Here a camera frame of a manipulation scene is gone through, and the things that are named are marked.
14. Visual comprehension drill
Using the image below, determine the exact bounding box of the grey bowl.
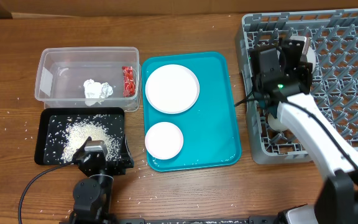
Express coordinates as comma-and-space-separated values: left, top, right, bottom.
290, 35, 316, 72

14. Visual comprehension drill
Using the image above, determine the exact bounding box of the rice pile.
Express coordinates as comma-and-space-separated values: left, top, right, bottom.
61, 121, 122, 162

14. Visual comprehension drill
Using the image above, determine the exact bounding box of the white paper cup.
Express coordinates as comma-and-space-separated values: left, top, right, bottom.
268, 113, 288, 132

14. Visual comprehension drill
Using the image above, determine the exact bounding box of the white tissue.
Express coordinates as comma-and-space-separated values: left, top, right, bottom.
83, 79, 114, 106

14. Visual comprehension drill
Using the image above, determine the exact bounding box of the small pink plate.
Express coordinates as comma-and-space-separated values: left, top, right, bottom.
145, 122, 184, 160

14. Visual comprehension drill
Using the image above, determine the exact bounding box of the red snack wrapper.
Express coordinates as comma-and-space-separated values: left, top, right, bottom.
122, 66, 135, 97

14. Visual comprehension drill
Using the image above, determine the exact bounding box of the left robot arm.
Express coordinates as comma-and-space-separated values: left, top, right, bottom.
69, 138, 134, 223

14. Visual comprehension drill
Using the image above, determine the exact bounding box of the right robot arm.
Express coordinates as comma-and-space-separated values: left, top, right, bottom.
249, 37, 358, 223

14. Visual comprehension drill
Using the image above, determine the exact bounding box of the black tray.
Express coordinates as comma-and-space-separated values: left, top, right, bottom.
34, 108, 125, 165

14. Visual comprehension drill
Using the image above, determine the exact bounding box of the grey dish rack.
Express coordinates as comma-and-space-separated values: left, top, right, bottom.
235, 9, 358, 151

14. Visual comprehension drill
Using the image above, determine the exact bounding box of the clear plastic bin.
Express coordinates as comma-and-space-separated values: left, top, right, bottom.
34, 47, 141, 112

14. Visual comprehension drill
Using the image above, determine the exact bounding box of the teal serving tray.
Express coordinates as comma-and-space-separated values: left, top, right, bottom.
142, 52, 242, 172

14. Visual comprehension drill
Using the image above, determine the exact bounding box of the large white plate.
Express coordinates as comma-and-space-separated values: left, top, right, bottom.
145, 64, 200, 114

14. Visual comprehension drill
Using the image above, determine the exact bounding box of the black front rail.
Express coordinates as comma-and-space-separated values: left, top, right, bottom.
59, 214, 316, 224

